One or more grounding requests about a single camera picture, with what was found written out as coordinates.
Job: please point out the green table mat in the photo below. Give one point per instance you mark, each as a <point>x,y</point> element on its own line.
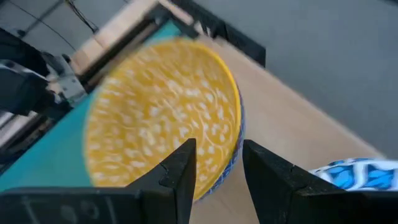
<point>53,155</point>

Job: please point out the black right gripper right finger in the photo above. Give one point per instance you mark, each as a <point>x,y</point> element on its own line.
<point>280,193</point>

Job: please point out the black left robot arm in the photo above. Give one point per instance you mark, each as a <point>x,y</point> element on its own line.
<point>21,90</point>

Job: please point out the large white bowl blue-patterned rim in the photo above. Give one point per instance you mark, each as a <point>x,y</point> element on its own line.
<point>357,174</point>

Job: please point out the black metal rig frame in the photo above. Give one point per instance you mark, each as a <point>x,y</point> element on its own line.
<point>121,51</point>

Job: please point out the bowl yellow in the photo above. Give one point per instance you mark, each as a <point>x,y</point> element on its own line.
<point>161,109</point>

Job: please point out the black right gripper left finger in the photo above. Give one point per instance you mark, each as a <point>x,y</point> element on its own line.
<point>168,186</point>

